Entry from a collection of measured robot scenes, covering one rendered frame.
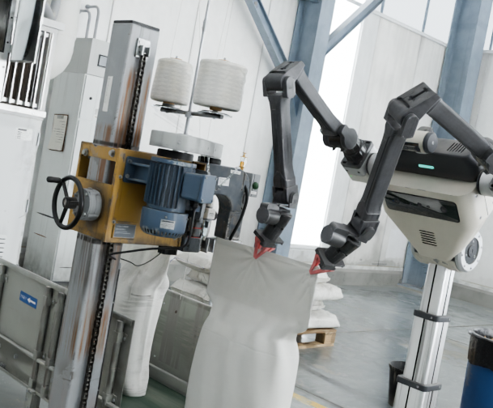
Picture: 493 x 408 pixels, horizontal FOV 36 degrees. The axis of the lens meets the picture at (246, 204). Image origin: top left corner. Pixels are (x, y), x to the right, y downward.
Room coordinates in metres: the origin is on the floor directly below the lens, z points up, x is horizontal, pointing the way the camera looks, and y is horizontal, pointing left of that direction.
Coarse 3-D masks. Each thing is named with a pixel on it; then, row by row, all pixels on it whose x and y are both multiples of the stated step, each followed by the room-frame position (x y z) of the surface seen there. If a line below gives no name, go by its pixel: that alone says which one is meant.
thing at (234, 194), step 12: (216, 168) 2.74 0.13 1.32; (228, 168) 2.79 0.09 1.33; (240, 180) 2.84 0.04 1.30; (216, 192) 2.76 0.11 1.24; (228, 192) 2.80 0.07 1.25; (240, 192) 2.85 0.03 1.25; (228, 204) 2.83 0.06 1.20; (240, 204) 2.85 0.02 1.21; (228, 216) 2.83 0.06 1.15; (216, 228) 2.87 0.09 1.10; (228, 228) 2.83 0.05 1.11; (240, 228) 2.88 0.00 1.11
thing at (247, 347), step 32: (224, 256) 2.68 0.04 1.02; (224, 288) 2.66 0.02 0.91; (256, 288) 2.56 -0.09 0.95; (288, 288) 2.44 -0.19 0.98; (224, 320) 2.56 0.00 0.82; (256, 320) 2.51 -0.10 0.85; (288, 320) 2.43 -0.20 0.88; (224, 352) 2.51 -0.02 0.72; (256, 352) 2.43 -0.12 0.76; (288, 352) 2.44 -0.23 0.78; (192, 384) 2.61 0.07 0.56; (224, 384) 2.49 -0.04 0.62; (256, 384) 2.41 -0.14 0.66; (288, 384) 2.44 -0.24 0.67
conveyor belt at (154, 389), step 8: (152, 384) 3.11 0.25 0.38; (160, 384) 3.13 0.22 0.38; (152, 392) 3.00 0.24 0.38; (160, 392) 3.02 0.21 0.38; (168, 392) 3.04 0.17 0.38; (176, 392) 3.06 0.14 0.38; (128, 400) 2.86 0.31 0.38; (136, 400) 2.87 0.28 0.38; (144, 400) 2.89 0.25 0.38; (152, 400) 2.91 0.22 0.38; (160, 400) 2.92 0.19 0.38; (168, 400) 2.94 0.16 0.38; (176, 400) 2.96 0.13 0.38; (184, 400) 2.97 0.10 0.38
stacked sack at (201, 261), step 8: (176, 256) 5.89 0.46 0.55; (184, 256) 5.82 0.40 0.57; (192, 256) 5.77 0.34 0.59; (200, 256) 5.75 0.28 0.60; (208, 256) 5.74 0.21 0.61; (184, 264) 5.79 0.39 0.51; (192, 264) 5.67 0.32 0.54; (200, 264) 5.65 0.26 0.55; (208, 264) 5.62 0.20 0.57; (208, 272) 5.65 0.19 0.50
